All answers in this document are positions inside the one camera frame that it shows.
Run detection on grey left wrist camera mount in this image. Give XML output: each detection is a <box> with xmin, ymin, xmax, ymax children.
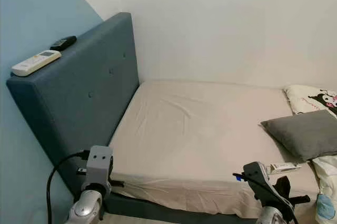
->
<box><xmin>85</xmin><ymin>146</ymin><xmax>114</xmax><ymax>185</ymax></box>

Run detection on grey fabric pillow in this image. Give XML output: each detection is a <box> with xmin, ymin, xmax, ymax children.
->
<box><xmin>261</xmin><ymin>110</ymin><xmax>337</xmax><ymax>162</ymax></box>

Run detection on beige sheeted mattress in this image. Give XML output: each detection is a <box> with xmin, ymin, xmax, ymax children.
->
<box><xmin>110</xmin><ymin>80</ymin><xmax>322</xmax><ymax>219</ymax></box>

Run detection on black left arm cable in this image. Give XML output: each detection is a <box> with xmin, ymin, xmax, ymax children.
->
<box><xmin>46</xmin><ymin>150</ymin><xmax>89</xmax><ymax>224</ymax></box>

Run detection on blue fabric bed headboard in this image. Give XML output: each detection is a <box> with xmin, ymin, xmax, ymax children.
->
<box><xmin>6</xmin><ymin>12</ymin><xmax>140</xmax><ymax>196</ymax></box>

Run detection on white remote control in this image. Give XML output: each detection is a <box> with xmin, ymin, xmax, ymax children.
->
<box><xmin>12</xmin><ymin>50</ymin><xmax>62</xmax><ymax>77</ymax></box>

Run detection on black remote control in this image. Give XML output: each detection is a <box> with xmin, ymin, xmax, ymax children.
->
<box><xmin>50</xmin><ymin>36</ymin><xmax>77</xmax><ymax>52</ymax></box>

